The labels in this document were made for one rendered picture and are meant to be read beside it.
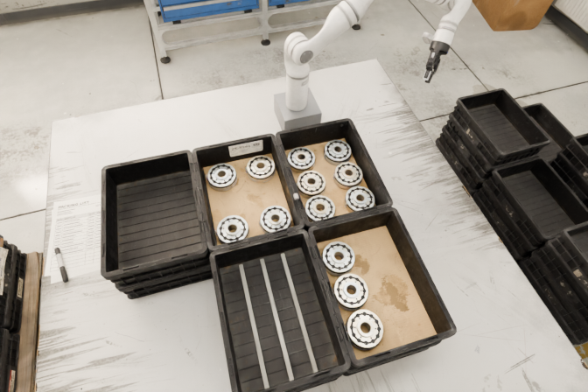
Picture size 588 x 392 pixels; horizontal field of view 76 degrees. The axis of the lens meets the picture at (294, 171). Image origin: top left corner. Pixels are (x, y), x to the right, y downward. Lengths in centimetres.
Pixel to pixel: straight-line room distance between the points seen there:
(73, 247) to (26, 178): 134
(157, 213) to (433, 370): 101
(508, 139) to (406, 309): 130
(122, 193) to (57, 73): 214
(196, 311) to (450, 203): 103
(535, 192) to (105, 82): 292
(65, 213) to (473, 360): 150
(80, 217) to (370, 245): 107
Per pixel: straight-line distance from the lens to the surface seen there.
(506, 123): 234
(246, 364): 115
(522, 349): 149
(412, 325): 122
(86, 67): 343
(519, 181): 227
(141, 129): 180
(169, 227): 133
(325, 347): 116
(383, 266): 126
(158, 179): 144
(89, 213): 161
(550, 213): 224
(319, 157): 143
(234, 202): 133
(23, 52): 382
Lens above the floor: 197
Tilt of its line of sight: 55 degrees down
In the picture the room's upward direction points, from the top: 3 degrees clockwise
